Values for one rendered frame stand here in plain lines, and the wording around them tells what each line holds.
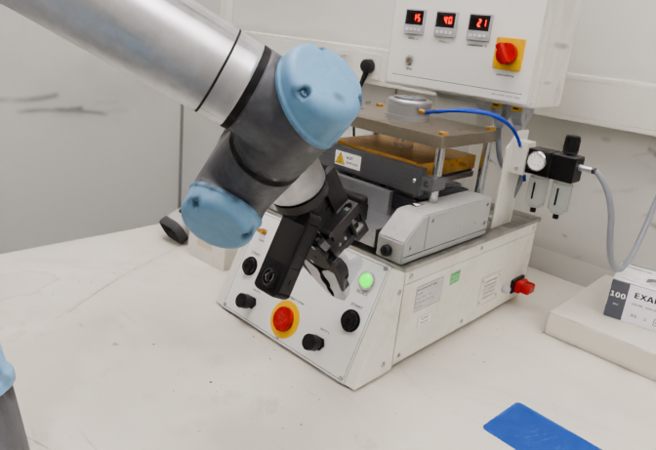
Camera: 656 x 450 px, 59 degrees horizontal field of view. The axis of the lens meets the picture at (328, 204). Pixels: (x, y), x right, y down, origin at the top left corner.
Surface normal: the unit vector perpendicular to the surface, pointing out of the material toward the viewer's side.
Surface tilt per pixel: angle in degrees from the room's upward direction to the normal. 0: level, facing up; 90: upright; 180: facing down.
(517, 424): 0
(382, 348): 90
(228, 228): 121
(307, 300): 65
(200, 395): 0
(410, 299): 90
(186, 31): 69
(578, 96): 90
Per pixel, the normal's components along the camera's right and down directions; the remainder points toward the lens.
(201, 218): -0.26, 0.72
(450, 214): 0.72, 0.27
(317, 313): -0.58, -0.27
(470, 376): 0.10, -0.95
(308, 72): 0.53, -0.45
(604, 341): -0.69, 0.15
